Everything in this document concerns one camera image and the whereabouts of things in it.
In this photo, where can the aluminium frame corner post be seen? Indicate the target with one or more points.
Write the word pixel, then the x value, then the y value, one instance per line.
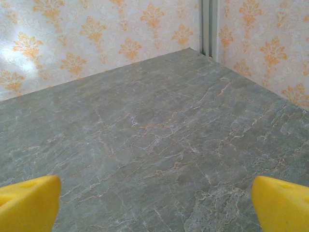
pixel 209 26

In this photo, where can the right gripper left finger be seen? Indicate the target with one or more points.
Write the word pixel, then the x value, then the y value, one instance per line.
pixel 29 205

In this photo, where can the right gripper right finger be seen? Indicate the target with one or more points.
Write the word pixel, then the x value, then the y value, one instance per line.
pixel 282 207

